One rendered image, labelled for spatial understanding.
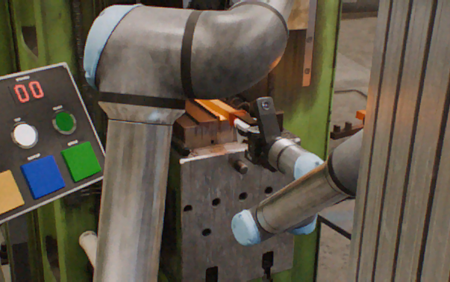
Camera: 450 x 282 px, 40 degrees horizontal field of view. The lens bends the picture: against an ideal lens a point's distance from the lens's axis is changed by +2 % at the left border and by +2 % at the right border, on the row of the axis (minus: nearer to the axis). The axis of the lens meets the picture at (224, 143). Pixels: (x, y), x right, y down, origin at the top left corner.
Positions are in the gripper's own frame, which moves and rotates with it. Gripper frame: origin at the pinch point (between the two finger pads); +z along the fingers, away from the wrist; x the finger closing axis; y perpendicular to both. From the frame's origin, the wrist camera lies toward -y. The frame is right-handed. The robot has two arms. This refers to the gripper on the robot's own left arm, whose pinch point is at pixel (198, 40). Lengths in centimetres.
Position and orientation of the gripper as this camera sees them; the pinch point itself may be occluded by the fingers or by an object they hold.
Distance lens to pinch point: 144.9
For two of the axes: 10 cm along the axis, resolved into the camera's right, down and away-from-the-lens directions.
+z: -2.2, 6.5, 7.2
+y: 3.9, 7.4, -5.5
